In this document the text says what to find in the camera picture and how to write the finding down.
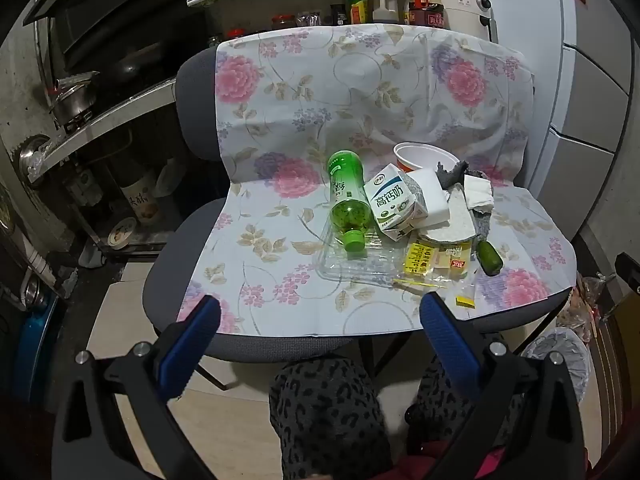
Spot orange paper bowl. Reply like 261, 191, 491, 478
393, 142, 460, 173

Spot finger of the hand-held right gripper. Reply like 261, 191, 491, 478
615, 252, 640, 293

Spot grey leopard print pants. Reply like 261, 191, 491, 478
269, 355, 501, 480

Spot white labelled bottle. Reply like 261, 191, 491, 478
120, 170, 163, 226

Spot pale yellow sachet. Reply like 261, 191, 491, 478
434, 242, 473, 281

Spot black wok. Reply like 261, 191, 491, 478
100, 42, 166, 83

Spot white milk carton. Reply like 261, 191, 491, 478
363, 163, 430, 242

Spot clear plastic tray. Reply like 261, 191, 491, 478
315, 220, 406, 281

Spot crumpled plastic bag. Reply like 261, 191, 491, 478
557, 272, 616, 341

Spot grey office chair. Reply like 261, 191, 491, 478
142, 47, 581, 391

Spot steel pot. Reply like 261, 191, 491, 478
47, 71, 101, 126

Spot white paper block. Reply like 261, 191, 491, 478
407, 167, 451, 228

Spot white rice cooker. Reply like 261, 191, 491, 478
435, 0, 493, 43

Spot small clear sachet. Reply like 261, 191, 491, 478
452, 280, 478, 308

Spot pink garment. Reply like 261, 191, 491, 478
410, 440, 506, 480

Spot trash bin with white bag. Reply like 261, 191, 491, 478
520, 327, 591, 403

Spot green plastic bottle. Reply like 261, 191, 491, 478
327, 150, 375, 260

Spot small green bottle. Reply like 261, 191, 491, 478
476, 240, 503, 277

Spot grey rag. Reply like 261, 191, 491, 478
436, 159, 496, 241

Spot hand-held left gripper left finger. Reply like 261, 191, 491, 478
52, 295, 223, 480

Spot white paper wrapper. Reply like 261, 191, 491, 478
417, 190, 477, 245

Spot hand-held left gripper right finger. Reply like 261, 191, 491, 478
420, 291, 591, 480

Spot blue container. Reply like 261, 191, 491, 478
15, 290, 56, 406

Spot white tissue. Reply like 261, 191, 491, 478
464, 174, 496, 211

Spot steel pot lid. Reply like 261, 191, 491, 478
19, 135, 51, 177

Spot white plastic jug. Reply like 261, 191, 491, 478
372, 0, 401, 23

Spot yellow plastic straw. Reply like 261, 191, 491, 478
392, 279, 451, 292

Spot floral cloth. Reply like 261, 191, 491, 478
177, 24, 576, 337

